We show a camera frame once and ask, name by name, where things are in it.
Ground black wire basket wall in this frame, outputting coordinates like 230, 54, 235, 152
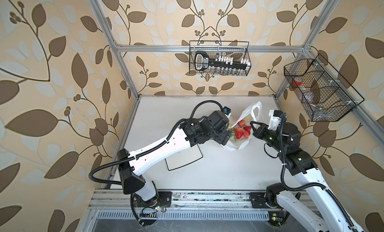
284, 54, 365, 122
189, 40, 252, 76

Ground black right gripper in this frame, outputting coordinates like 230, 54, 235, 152
250, 120, 285, 155

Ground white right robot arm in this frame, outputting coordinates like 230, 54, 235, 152
251, 122, 363, 232

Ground black handled tool in basket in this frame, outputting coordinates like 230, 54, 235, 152
191, 50, 252, 72

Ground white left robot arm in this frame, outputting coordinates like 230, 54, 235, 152
89, 100, 232, 204

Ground black wire basket back wall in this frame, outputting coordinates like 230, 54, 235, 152
189, 40, 252, 76

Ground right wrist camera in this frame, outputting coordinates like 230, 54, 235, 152
268, 110, 284, 131

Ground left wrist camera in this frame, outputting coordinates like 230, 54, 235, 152
222, 106, 232, 118

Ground black wire basket right wall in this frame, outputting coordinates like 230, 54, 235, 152
284, 54, 365, 122

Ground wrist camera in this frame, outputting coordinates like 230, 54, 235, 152
222, 106, 232, 118
268, 110, 284, 131

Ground white tray black rim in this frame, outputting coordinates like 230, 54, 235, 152
165, 145, 203, 171

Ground white plastic bag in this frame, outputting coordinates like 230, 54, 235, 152
223, 101, 262, 152

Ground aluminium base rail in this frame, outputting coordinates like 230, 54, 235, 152
88, 190, 288, 221

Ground red capped bottle in basket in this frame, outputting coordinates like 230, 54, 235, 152
292, 77, 303, 88

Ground fake fruits cluster in bag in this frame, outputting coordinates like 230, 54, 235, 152
231, 120, 252, 141

